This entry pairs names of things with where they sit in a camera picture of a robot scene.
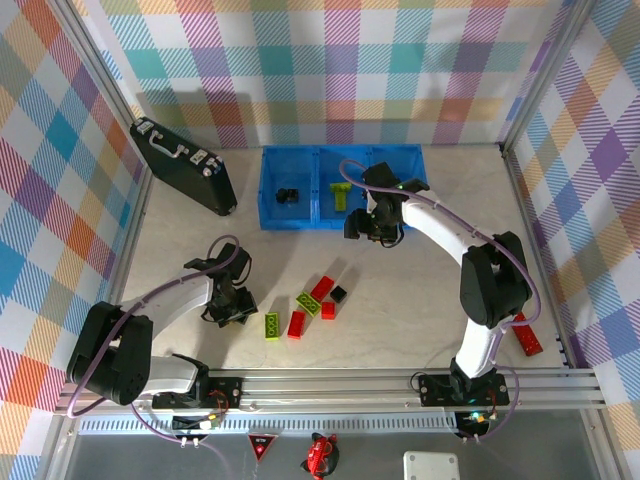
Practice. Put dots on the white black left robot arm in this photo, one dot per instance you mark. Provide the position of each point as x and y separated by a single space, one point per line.
170 300

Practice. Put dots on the small red lego brick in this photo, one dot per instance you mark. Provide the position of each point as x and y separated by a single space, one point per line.
328 310

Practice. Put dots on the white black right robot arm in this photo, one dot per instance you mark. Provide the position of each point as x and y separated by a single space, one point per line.
435 225

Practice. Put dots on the aluminium side rail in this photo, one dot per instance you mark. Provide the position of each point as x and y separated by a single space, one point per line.
125 260
521 200

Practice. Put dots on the aluminium frame post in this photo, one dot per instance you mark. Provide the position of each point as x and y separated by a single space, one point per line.
545 75
102 80

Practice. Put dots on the white box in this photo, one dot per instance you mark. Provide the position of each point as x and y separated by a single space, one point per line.
431 466

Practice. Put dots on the red triangle button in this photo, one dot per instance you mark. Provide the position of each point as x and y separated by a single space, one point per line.
261 445

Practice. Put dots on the blue plastic bin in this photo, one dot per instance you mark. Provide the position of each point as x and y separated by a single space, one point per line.
285 170
410 160
325 170

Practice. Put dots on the black briefcase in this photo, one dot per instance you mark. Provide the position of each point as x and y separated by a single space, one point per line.
175 170

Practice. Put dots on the red glitter microphone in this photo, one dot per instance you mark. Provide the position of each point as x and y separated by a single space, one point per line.
529 340

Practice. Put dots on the red black toy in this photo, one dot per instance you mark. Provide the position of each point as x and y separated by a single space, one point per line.
320 455

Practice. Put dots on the long red lego brick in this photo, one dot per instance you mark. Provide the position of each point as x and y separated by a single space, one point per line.
297 324
322 288

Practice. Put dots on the aluminium mounting rail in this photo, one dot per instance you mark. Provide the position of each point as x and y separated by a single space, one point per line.
325 387

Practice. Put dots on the black connector board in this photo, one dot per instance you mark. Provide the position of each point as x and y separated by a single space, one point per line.
190 424
470 422

